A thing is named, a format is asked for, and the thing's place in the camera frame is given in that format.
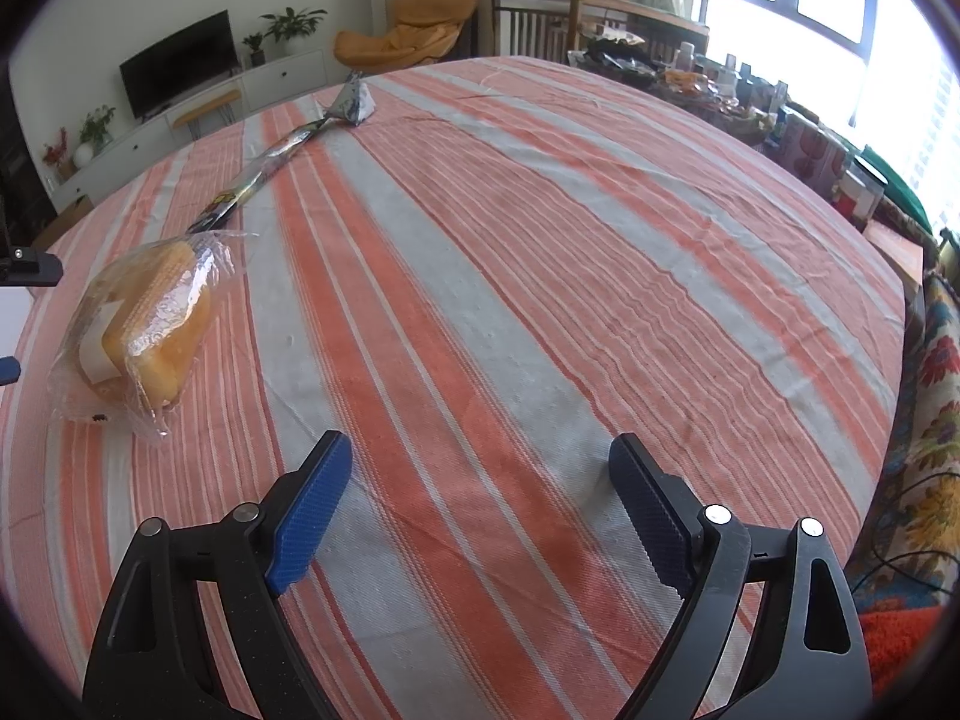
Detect bagged sliced bread loaf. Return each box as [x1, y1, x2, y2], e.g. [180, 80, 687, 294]
[50, 231, 252, 440]

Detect white cardboard box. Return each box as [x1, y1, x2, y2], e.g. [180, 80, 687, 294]
[0, 286, 32, 356]

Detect black glass display cabinet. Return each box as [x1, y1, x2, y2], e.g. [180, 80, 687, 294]
[0, 67, 57, 245]

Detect brown cardboard box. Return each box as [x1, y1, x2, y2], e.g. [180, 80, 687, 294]
[32, 195, 93, 250]

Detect red fleece garment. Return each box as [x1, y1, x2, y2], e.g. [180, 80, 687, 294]
[859, 606, 944, 697]

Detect red flowers in vase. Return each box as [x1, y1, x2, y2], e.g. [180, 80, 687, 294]
[43, 127, 75, 184]

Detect white round vase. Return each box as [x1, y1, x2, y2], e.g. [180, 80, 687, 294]
[71, 142, 94, 169]

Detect floral patterned sofa cover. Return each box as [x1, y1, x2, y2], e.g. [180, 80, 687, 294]
[846, 271, 958, 613]

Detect green plant glass vase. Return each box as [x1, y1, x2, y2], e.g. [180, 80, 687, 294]
[80, 104, 116, 154]

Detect long silver snack packet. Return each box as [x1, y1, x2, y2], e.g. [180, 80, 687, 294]
[187, 115, 329, 234]

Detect small wooden bench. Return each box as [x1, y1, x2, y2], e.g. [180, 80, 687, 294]
[169, 88, 242, 142]

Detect black flat television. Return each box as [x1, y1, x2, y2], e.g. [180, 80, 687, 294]
[119, 10, 239, 119]

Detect white tv cabinet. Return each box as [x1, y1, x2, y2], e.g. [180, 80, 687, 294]
[52, 50, 329, 213]

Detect small potted plant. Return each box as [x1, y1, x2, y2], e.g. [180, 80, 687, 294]
[242, 32, 265, 68]

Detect large potted green plant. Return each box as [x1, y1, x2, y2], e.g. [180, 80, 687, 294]
[262, 7, 327, 55]

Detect grey pyramid snack packet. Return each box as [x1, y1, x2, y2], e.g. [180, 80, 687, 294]
[324, 71, 376, 127]

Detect striped orange grey tablecloth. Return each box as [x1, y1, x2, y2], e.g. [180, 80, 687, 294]
[2, 59, 905, 718]

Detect orange rocking lounge chair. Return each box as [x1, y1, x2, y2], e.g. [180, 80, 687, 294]
[334, 0, 477, 75]

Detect dark wooden crib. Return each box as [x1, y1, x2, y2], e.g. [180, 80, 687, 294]
[491, 0, 584, 64]

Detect cluttered side table items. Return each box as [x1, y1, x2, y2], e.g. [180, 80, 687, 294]
[566, 39, 939, 280]

